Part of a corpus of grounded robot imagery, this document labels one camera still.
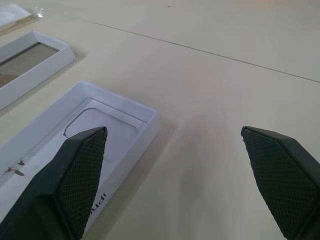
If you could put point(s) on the white plastic packet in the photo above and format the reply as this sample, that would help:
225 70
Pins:
10 15

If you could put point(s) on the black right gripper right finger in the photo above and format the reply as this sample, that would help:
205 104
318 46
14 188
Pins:
287 180

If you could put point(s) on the white phone box base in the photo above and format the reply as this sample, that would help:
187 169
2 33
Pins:
37 75

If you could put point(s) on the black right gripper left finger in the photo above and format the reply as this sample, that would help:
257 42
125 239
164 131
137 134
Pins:
62 180

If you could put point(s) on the white phone box lid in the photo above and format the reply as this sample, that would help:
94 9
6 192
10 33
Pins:
120 112

